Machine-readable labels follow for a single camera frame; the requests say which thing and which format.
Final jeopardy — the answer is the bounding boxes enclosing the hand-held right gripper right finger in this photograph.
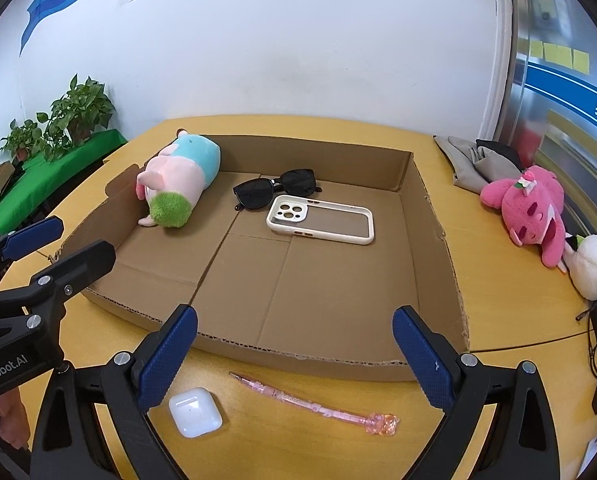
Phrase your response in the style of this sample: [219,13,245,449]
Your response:
[392,305,561,480]

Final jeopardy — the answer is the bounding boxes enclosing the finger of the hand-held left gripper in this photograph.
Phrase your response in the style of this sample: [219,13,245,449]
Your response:
[0,240,116,333]
[0,215,65,286]

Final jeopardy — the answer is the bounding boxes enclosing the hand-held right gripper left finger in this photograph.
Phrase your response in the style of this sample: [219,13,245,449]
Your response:
[30,304,199,480]

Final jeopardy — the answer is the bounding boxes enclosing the white earbuds case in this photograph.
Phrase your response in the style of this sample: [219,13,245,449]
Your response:
[168,387,223,437]

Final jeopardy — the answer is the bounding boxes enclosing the brown cardboard box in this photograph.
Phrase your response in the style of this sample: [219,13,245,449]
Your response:
[58,132,471,383]

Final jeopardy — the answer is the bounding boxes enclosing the pink pen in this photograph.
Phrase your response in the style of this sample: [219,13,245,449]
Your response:
[228,371,400,437]

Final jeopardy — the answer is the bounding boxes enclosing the white phone case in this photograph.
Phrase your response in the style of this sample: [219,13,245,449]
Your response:
[266,194,376,246]

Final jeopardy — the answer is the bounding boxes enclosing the black sunglasses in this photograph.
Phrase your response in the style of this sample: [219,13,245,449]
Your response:
[232,168,323,212]

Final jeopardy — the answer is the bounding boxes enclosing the person's left hand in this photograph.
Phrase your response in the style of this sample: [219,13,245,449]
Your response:
[0,391,30,453]

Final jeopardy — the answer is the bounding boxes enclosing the green table cloth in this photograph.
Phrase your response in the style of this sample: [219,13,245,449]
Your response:
[0,129,129,243]

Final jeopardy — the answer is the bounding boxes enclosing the small potted green plant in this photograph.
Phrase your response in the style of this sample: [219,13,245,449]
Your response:
[0,119,44,163]

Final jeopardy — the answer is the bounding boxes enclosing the large potted green plant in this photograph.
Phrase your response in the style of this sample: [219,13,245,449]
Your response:
[36,74,116,161]

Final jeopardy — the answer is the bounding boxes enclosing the blue pink green plush toy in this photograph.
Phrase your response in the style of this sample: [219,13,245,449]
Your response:
[136,130,222,230]

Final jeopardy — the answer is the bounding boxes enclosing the pink bear plush toy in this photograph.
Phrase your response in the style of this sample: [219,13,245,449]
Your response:
[479,165,568,268]

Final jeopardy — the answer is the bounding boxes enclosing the white panda plush toy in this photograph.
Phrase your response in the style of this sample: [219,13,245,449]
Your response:
[561,232,597,302]

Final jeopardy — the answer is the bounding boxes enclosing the white paper sheet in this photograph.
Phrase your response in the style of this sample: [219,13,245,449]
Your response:
[581,435,597,471]

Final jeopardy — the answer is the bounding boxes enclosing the grey cloth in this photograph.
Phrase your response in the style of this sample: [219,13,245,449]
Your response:
[433,135,524,193]

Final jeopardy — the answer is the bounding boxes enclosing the black cloth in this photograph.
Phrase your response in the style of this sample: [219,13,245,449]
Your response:
[475,139,521,168]

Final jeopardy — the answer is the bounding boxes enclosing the metal door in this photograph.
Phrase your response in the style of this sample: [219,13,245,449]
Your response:
[493,0,597,241]

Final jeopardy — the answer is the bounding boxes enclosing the blue door sign band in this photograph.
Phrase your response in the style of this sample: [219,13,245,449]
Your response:
[523,57,597,141]

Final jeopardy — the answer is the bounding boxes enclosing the black cable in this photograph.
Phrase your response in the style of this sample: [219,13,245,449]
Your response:
[575,305,597,381]

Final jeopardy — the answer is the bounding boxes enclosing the blue wave wall decal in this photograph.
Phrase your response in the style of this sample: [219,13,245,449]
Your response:
[18,0,116,56]

